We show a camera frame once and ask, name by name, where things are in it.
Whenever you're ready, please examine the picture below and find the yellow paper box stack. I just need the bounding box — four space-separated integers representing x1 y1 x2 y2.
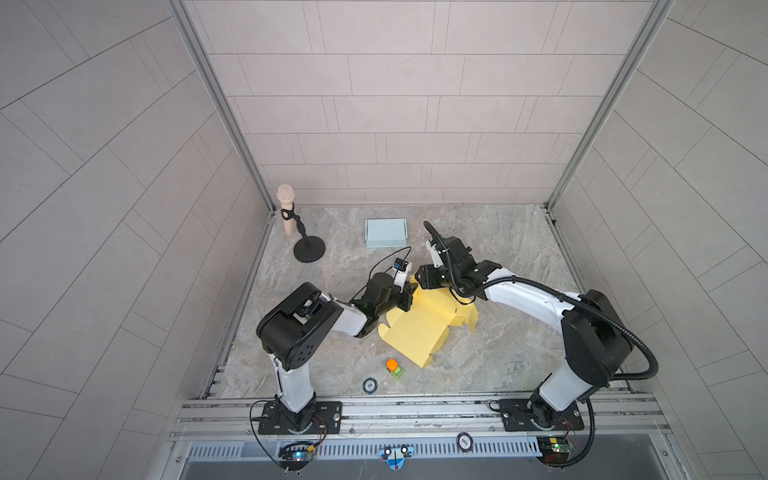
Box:
377 275 479 368

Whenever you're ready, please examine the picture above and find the black microphone stand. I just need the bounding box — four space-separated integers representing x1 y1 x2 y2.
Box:
281 208 326 263

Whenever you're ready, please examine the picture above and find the beige microphone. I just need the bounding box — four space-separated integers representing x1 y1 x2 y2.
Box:
277 184 296 235

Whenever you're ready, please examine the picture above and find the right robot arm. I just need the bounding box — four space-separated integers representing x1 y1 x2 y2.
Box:
416 234 632 429

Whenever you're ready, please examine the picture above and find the right green circuit board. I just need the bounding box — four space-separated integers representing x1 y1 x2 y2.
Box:
536 437 574 465

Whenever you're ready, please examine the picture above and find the blue sticker marker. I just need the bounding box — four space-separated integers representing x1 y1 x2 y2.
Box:
379 445 414 471

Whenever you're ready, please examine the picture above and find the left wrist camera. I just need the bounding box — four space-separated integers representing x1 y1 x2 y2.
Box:
393 258 411 290

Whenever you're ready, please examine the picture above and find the orange green toy block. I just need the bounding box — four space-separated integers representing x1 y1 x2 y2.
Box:
386 358 403 379

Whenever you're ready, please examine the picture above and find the round black white disc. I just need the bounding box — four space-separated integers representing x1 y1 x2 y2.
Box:
456 432 474 453

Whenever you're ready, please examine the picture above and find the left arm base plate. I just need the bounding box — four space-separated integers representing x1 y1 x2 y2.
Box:
253 399 343 436

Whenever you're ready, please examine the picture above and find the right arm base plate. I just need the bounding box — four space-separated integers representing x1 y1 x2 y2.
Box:
496 398 588 432

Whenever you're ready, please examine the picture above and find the black corrugated cable conduit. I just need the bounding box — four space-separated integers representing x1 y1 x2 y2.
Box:
422 220 659 382

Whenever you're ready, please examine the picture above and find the left green circuit board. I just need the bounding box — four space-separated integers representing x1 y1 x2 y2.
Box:
278 441 317 471

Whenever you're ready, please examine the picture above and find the light blue paper box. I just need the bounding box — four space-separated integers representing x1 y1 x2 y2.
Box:
364 219 408 248

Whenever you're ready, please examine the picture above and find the green circuit board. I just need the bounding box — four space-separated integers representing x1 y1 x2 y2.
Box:
536 437 574 465
278 441 317 471

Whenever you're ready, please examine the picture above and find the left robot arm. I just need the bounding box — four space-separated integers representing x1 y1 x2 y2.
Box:
256 272 416 431

